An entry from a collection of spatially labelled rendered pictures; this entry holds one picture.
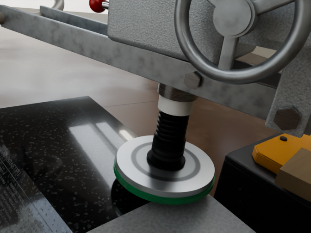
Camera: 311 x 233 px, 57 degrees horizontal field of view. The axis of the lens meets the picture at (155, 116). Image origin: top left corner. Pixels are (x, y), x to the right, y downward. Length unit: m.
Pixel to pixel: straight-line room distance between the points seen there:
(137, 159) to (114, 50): 0.23
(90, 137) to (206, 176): 0.34
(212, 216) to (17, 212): 0.38
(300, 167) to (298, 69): 0.55
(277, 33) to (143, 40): 0.19
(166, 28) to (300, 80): 0.19
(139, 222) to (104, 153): 0.23
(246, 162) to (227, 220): 0.45
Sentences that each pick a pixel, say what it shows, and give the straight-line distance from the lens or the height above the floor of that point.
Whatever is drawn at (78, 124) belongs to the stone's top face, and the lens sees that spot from 0.85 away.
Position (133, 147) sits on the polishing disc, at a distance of 0.65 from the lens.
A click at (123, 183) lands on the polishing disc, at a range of 0.57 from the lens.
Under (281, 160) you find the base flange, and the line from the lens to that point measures 1.04.
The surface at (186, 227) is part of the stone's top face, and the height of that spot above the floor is 0.85.
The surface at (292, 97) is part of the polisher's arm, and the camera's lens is 0.41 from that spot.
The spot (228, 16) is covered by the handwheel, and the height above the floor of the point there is 1.22.
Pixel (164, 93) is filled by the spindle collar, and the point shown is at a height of 1.07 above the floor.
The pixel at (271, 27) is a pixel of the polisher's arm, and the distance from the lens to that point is 0.39.
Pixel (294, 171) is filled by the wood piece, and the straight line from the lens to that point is 0.89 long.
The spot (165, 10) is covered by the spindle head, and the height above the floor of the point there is 1.21.
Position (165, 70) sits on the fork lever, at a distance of 0.49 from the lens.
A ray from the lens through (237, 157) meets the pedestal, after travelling 1.04.
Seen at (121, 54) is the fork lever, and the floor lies 1.12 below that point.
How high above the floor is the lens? 1.24
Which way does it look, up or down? 25 degrees down
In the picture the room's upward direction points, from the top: 9 degrees clockwise
